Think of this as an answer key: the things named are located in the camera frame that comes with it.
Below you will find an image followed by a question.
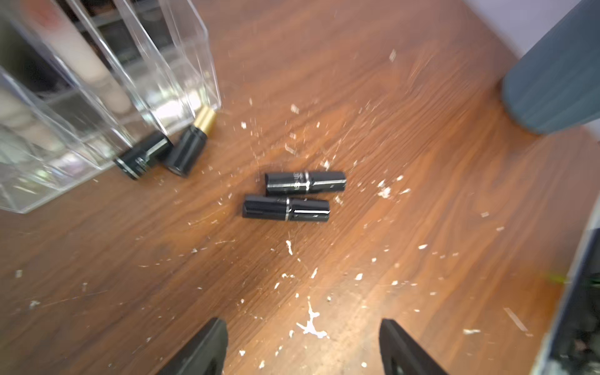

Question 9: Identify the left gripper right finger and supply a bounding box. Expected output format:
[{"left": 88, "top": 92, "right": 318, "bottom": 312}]
[{"left": 379, "top": 319, "right": 447, "bottom": 375}]

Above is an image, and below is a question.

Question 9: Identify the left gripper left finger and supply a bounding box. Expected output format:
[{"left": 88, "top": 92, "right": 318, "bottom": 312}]
[{"left": 157, "top": 317, "right": 228, "bottom": 375}]

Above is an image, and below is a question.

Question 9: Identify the clear acrylic lipstick organizer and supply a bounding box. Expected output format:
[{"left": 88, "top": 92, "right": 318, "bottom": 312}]
[{"left": 1, "top": 1, "right": 221, "bottom": 214}]

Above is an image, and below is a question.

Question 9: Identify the pink lipstick tube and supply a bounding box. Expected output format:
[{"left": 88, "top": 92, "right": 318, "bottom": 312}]
[{"left": 20, "top": 1, "right": 133, "bottom": 114}]

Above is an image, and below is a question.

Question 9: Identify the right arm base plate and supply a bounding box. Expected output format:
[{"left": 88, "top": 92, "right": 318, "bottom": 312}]
[{"left": 547, "top": 233, "right": 600, "bottom": 375}]

